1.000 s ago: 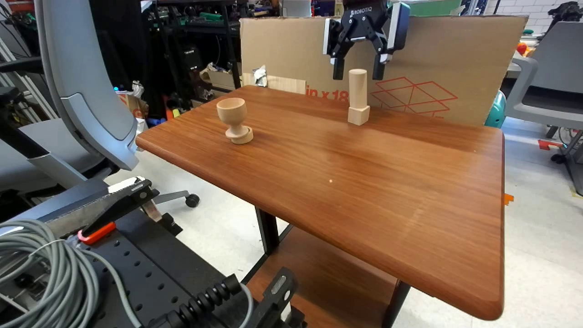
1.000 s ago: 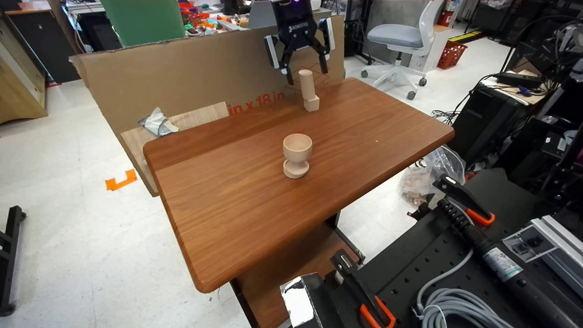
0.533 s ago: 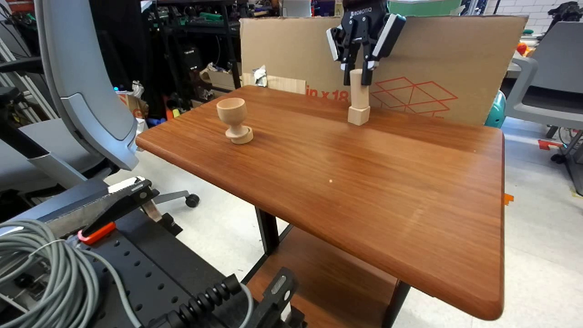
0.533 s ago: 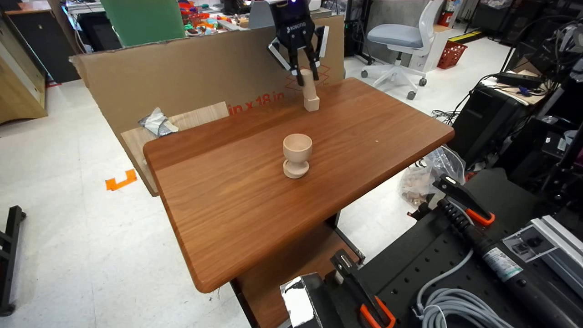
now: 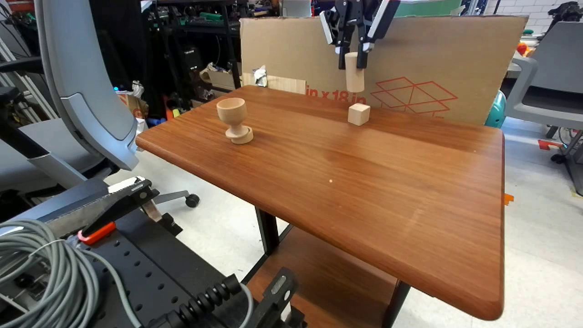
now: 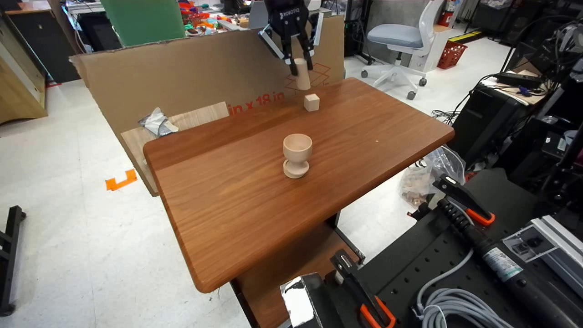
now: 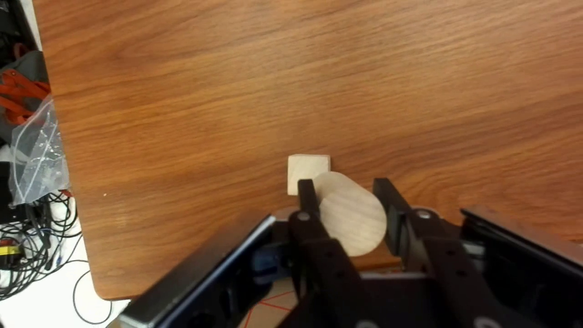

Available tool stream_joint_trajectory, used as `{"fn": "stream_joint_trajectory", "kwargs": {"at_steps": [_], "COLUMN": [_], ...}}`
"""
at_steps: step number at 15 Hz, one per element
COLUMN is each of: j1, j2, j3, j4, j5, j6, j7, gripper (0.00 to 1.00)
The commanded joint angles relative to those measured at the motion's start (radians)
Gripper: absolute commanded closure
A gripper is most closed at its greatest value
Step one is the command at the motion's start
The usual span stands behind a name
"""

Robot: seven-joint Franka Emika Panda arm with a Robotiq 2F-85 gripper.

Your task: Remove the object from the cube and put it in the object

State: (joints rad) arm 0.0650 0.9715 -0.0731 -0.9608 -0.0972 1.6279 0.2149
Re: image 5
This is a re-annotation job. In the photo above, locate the small red floor object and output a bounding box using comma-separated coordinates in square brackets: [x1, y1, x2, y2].
[536, 137, 564, 153]

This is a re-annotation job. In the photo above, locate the wooden goblet cup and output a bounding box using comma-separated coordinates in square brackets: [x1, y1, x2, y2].
[216, 97, 256, 146]

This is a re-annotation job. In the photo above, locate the large grey office chair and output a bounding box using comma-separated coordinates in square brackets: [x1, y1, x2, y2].
[0, 0, 203, 211]

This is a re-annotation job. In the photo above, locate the small wooden cube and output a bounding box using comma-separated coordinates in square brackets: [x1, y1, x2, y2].
[347, 102, 372, 127]

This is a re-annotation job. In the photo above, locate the black table leg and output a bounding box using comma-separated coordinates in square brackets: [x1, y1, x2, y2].
[254, 206, 281, 257]

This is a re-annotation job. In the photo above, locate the clear plastic bag with paper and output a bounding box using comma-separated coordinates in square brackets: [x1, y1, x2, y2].
[250, 64, 270, 87]

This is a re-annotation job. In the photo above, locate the wooden lower table shelf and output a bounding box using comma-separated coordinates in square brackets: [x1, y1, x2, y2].
[245, 224, 405, 328]

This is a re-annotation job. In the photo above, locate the grey coiled cable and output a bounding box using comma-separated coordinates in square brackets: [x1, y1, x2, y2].
[0, 217, 145, 328]

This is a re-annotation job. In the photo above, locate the light grey office chair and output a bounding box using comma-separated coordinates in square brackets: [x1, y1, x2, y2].
[505, 20, 583, 197]

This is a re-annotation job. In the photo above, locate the wooden cylinder peg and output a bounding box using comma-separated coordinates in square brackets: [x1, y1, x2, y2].
[343, 51, 367, 95]

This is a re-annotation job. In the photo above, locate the large cardboard sheet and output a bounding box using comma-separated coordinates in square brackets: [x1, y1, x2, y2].
[239, 15, 529, 129]

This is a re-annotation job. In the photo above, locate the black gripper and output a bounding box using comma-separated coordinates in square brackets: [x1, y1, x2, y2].
[319, 0, 403, 71]

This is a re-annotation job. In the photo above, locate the green board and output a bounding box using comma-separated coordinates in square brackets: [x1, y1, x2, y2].
[389, 0, 465, 18]

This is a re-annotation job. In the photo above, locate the teal exercise ball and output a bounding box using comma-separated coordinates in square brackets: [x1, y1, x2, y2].
[483, 89, 511, 129]

